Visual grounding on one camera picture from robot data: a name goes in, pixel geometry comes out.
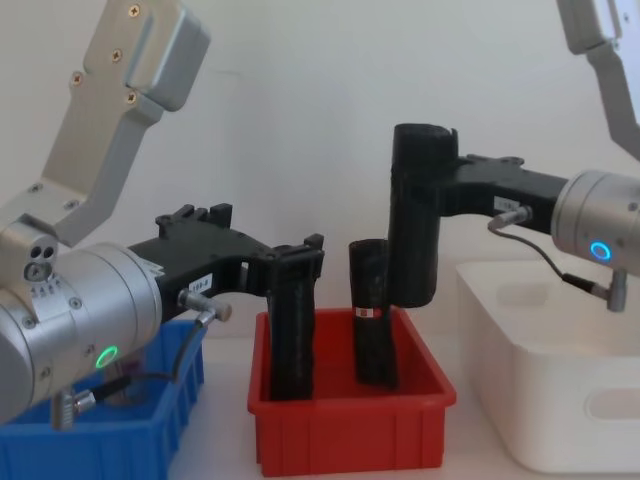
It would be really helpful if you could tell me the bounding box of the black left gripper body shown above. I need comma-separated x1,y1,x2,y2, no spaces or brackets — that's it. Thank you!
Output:
127,201,282,324

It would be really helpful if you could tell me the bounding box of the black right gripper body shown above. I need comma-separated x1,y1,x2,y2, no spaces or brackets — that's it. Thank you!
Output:
438,153,570,235

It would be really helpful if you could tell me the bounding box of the black cylinder with white label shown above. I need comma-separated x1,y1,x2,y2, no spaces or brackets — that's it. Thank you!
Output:
347,238,400,389

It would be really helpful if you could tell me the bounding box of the red plastic bin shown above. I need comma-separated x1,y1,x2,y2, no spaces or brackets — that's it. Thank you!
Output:
247,307,458,464

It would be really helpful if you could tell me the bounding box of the white plastic bin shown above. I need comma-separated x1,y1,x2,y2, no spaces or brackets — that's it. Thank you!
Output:
455,258,640,474

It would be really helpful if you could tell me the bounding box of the blue plastic bin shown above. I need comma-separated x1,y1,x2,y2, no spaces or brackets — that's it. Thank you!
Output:
0,319,207,480

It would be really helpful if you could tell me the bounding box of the right gripper dark cable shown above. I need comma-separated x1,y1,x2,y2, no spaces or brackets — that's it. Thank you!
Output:
486,206,627,312

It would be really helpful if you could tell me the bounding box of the gripper dark cable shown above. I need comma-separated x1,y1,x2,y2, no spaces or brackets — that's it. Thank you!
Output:
486,206,627,312
73,291,234,403

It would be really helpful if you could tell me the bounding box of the left gripper dark cable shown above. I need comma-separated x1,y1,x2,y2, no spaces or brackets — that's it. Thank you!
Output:
73,291,234,403

